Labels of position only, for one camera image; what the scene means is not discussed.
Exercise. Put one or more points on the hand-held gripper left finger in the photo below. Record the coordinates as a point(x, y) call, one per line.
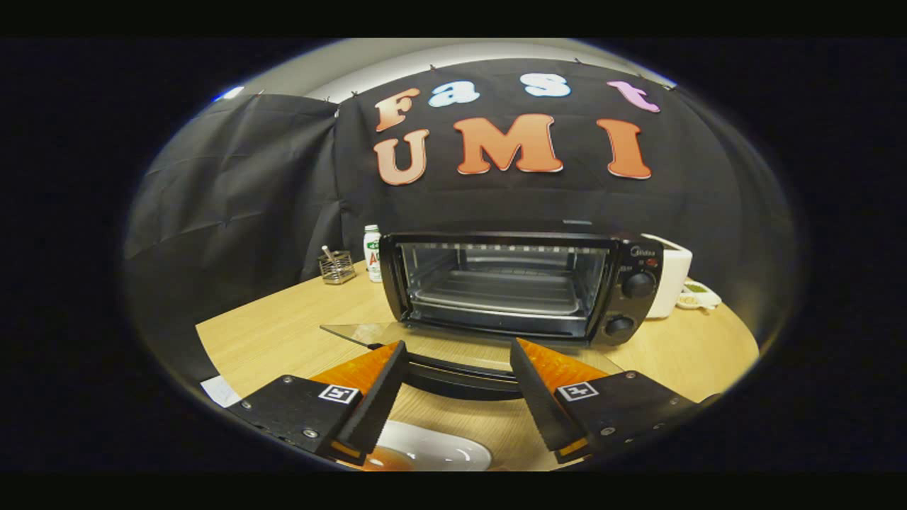
point(379, 404)

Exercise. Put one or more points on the white pop-up toaster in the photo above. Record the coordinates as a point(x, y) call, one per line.
point(677, 276)

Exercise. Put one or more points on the white bottle green label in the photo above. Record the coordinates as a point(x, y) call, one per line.
point(372, 255)

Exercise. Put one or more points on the black toaster oven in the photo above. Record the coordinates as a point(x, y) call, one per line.
point(635, 308)

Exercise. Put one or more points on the white paper sheet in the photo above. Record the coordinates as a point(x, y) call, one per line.
point(221, 392)

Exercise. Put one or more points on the small white dish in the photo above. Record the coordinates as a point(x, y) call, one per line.
point(698, 296)

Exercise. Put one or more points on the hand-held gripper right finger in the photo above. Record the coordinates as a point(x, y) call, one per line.
point(542, 404)

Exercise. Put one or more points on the white oval plate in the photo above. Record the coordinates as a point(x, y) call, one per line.
point(439, 450)

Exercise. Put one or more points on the small ceiling light panel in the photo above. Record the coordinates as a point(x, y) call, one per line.
point(230, 93)

